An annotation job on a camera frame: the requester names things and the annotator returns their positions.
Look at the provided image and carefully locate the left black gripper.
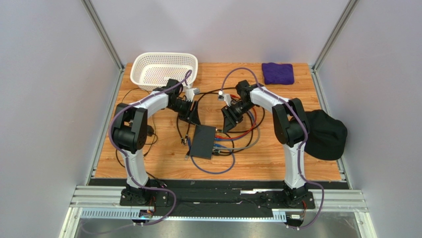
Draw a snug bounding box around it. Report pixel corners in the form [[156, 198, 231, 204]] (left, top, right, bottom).
[[168, 99, 201, 126]]

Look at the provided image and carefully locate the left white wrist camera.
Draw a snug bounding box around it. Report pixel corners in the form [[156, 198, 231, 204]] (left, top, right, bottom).
[[185, 88, 200, 102]]

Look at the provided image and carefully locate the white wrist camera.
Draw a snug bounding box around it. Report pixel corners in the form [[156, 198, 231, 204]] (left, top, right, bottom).
[[217, 90, 232, 107], [185, 88, 200, 102]]

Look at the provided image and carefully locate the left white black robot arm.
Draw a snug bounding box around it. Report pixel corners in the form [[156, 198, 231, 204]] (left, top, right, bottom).
[[108, 79, 200, 206]]

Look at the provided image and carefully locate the black power cord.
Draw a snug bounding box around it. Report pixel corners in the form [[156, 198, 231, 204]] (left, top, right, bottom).
[[114, 87, 169, 187]]

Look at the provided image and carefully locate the black bucket hat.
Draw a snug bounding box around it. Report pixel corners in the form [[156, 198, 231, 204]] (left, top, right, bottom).
[[305, 110, 348, 161]]

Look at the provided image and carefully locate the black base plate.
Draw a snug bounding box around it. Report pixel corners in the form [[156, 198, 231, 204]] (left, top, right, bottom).
[[119, 179, 316, 218]]

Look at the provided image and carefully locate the black network switch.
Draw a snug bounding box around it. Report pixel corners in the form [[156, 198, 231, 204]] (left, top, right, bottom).
[[189, 125, 216, 160]]

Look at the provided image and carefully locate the aluminium frame rail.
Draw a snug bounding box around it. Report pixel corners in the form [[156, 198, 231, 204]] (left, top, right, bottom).
[[60, 180, 376, 238]]

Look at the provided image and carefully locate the black power adapter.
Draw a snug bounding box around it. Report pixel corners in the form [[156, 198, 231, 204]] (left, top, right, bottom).
[[147, 125, 155, 136]]

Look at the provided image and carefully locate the white plastic basket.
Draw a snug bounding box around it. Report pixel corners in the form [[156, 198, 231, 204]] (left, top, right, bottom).
[[130, 52, 199, 91]]

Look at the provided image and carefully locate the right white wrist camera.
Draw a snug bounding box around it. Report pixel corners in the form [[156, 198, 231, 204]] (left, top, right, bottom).
[[217, 90, 232, 107]]

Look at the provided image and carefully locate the grey ethernet cable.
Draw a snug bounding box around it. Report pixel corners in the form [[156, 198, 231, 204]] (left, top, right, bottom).
[[213, 115, 261, 154]]

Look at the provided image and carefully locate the red ethernet cable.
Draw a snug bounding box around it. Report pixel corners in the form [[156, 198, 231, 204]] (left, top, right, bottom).
[[214, 94, 259, 142]]

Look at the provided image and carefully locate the purple cloth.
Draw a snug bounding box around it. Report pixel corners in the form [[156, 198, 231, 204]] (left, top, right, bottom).
[[262, 62, 295, 85]]

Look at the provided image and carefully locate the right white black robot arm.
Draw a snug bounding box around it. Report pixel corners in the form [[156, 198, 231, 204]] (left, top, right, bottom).
[[218, 80, 309, 207]]

